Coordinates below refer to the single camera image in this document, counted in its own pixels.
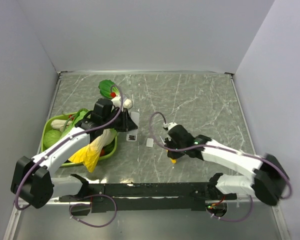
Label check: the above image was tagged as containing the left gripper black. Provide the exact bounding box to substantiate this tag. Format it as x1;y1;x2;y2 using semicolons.
102;107;138;132

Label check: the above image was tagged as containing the white remote control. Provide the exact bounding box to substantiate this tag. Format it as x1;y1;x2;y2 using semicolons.
126;111;140;142

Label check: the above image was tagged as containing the white battery cover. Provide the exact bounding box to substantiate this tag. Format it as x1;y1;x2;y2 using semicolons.
146;138;154;148

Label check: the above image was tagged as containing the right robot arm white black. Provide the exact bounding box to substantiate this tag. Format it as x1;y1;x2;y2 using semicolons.
163;122;290;206

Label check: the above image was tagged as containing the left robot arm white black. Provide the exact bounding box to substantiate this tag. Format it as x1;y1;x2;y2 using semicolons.
10;98;140;210

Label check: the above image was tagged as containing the green bok choy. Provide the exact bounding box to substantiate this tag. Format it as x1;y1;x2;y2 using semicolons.
98;79;125;100

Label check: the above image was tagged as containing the green plastic basket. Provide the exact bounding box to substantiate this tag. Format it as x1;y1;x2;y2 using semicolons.
40;108;118;161

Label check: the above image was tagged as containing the red tomato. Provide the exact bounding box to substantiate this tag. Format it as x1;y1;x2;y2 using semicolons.
100;149;106;156

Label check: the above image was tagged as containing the green lettuce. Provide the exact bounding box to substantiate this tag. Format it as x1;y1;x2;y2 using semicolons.
60;108;89;139

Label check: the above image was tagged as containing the napa cabbage yellow white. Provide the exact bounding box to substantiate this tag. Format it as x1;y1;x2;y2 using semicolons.
68;129;117;173

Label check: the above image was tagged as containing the white radish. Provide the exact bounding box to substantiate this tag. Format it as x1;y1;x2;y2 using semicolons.
50;119;67;132

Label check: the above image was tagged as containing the round green cabbage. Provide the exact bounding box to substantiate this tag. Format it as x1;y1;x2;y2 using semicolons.
43;129;62;149

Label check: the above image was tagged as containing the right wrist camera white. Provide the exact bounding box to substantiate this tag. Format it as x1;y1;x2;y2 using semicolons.
163;122;178;131

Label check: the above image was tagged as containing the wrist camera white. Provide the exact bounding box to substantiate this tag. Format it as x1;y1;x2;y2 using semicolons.
163;122;178;131
110;92;133;109

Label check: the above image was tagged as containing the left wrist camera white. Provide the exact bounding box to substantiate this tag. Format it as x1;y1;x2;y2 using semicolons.
110;92;133;109

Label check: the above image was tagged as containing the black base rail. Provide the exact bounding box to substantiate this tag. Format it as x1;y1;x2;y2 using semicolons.
59;182;237;213

